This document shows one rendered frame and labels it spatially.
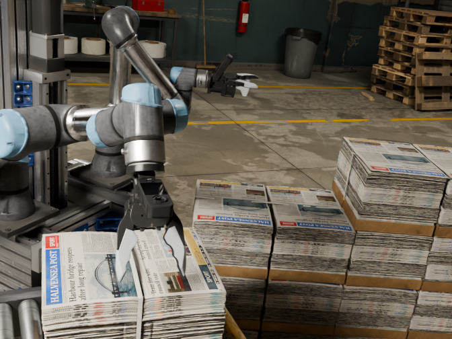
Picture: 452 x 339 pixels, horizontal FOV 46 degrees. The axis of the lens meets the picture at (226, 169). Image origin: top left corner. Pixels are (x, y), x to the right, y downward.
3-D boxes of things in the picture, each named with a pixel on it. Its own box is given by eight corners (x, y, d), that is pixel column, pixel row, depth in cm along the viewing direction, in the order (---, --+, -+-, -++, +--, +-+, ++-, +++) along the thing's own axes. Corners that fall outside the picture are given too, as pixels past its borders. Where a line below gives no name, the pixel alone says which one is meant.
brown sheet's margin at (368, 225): (331, 187, 225) (332, 177, 224) (397, 193, 227) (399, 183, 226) (354, 230, 190) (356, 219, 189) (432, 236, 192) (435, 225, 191)
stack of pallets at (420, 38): (424, 89, 907) (443, 10, 860) (469, 105, 831) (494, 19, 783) (363, 90, 846) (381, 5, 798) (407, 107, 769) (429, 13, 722)
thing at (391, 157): (342, 138, 217) (343, 136, 216) (410, 144, 219) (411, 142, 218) (368, 172, 183) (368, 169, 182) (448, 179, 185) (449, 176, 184)
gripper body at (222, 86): (236, 91, 224) (207, 87, 224) (238, 71, 220) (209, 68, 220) (235, 97, 218) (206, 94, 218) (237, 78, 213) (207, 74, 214)
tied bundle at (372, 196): (330, 188, 226) (340, 137, 217) (397, 194, 228) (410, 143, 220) (353, 231, 191) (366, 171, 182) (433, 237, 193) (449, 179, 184)
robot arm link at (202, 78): (199, 66, 220) (196, 72, 213) (210, 68, 220) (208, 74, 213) (198, 83, 224) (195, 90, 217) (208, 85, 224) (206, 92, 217)
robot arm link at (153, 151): (168, 139, 98) (123, 140, 95) (169, 164, 97) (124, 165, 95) (160, 147, 105) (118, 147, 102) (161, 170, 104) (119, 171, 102)
